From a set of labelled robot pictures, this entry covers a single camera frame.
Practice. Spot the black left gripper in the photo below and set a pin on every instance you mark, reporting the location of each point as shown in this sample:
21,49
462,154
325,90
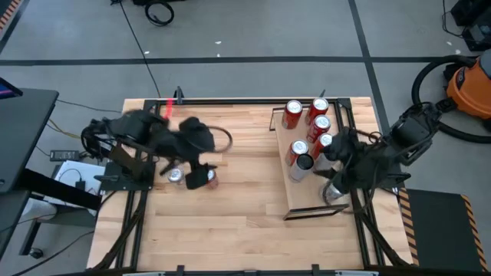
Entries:
192,140

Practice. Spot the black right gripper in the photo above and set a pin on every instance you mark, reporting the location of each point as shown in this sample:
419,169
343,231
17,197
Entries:
353,172

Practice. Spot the red Coca-Cola original can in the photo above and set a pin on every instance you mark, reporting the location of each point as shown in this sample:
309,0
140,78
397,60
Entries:
320,124
213,182

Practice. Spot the red soda can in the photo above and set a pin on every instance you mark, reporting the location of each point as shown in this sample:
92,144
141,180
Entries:
321,145
296,151

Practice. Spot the red can with black lettering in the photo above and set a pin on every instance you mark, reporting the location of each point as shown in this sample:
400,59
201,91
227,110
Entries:
292,115
317,109

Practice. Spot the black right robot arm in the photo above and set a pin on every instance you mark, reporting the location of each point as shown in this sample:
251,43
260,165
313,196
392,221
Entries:
414,128

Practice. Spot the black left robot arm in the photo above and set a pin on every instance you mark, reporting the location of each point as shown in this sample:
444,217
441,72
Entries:
126,126

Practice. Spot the red tape tag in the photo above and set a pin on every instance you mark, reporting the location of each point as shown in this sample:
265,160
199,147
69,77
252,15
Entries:
169,105

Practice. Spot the orange shop vacuum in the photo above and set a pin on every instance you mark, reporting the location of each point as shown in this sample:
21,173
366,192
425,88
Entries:
470,88
416,92

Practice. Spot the black mat with hazard stripes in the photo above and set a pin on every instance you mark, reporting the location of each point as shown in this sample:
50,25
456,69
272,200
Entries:
437,230

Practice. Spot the white paper sheet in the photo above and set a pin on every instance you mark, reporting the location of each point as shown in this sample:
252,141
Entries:
71,168

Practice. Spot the black power adapter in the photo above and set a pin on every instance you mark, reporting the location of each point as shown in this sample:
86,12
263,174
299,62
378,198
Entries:
64,155

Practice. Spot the black caster wheel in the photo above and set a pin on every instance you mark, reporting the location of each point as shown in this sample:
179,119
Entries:
35,253

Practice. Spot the black desk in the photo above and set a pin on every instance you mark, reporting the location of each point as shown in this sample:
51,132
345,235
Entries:
23,134

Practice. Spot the black equipment case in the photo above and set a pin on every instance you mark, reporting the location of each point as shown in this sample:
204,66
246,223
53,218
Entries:
479,36
472,9

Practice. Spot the computer monitor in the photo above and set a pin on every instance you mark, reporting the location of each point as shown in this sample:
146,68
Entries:
7,90

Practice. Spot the wooden shelf with black frame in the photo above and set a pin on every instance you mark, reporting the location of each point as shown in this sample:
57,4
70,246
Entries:
307,195

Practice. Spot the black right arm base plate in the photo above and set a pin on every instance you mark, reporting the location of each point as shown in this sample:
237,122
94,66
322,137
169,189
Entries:
395,168

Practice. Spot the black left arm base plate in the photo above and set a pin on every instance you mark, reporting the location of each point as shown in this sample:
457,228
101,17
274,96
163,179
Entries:
115,186

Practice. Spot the black frame clamp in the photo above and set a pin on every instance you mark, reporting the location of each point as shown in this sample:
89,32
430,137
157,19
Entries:
315,270
180,270
178,96

